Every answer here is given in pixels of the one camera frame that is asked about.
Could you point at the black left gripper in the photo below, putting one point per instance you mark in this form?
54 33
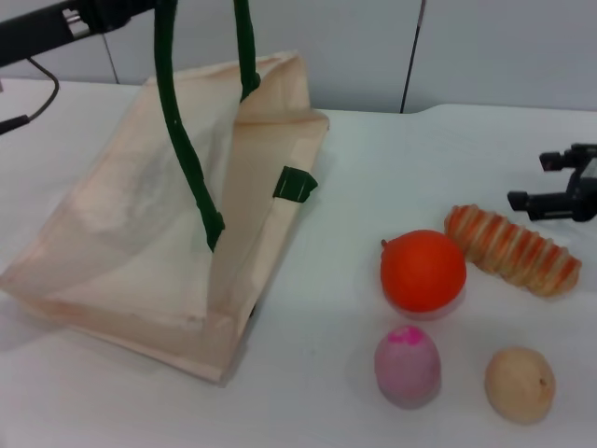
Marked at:
32 35

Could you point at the orange striped bread roll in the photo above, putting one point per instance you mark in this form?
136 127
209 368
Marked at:
513 249

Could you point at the pink egg-shaped pastry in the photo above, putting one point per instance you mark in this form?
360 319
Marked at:
407 368

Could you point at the beige egg yolk pastry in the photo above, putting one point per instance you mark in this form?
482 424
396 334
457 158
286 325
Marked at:
519 385

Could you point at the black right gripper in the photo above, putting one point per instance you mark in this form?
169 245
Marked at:
585 191

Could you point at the orange round fruit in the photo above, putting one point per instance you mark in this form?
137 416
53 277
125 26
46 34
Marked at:
423 270

